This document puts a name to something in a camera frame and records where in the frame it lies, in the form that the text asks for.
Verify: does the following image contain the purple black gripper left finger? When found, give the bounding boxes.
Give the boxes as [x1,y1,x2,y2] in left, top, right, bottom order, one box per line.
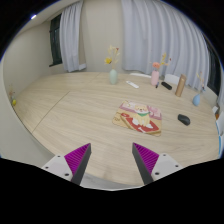
[64,143,91,185]

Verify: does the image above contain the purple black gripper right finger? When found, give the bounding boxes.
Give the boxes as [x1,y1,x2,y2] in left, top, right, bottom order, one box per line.
[132,143,159,185]

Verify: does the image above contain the dog pattern mouse pad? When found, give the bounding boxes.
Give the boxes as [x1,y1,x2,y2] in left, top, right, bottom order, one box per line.
[112,100,162,136]

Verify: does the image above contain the black computer mouse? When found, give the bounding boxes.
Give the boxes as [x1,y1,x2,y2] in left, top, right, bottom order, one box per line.
[178,114,190,126]

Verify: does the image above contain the white remote control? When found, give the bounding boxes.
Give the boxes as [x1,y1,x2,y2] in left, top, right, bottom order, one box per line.
[126,81,139,89]

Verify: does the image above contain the blue vase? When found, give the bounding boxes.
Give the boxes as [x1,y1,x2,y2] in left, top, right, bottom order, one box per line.
[192,94,201,106]

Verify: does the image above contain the black glasses case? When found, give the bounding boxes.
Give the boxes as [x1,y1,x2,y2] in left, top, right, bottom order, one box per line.
[161,82,172,90]

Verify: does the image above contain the tan thermos bottle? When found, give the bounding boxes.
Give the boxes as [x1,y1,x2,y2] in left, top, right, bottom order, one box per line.
[175,74,187,97]

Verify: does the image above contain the white chair back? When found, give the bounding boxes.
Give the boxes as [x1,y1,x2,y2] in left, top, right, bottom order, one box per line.
[164,74,179,84]

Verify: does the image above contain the pink vase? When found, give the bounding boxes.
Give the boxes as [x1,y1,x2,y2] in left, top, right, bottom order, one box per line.
[151,70,159,86]

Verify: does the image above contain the pale green vase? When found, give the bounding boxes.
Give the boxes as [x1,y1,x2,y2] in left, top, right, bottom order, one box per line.
[109,69,118,85]

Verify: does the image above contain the small yellow flower vase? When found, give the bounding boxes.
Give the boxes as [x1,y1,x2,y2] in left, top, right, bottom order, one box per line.
[9,85,17,106]

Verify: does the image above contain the orange dried flowers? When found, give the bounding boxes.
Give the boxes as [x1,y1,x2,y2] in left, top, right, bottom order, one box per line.
[152,53,171,71]

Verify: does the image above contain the yellow dried flowers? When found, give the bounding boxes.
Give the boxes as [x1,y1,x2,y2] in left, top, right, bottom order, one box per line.
[104,45,120,69]

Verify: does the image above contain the right white curtain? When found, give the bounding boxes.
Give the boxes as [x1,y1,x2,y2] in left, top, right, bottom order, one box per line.
[121,0,209,90]

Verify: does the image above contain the white curtain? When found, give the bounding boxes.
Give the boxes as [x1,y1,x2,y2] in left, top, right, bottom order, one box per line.
[121,0,209,90]
[59,0,86,72]

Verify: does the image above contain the left white curtain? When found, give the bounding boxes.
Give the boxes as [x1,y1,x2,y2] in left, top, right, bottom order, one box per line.
[59,0,86,72]

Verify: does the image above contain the dark window left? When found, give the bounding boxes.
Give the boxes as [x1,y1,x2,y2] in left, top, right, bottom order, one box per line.
[49,15,62,65]

